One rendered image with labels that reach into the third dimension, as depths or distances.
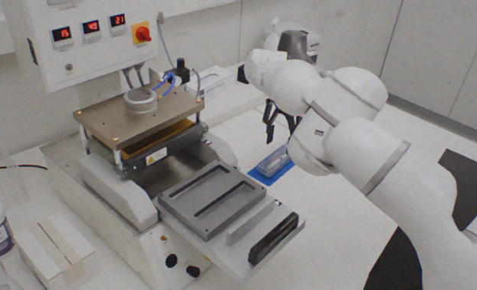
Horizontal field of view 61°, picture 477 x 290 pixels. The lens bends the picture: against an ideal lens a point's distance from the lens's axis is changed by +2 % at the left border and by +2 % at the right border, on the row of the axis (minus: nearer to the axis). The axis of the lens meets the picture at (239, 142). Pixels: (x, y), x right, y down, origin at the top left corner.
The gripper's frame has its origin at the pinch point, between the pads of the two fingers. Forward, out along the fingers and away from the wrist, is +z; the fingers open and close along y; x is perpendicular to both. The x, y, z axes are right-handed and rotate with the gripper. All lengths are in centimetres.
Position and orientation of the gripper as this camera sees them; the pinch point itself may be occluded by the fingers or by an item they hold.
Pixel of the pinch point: (280, 141)
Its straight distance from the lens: 137.2
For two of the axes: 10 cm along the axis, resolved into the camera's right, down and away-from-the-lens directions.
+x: 6.4, -4.3, 6.4
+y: 7.6, 4.1, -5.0
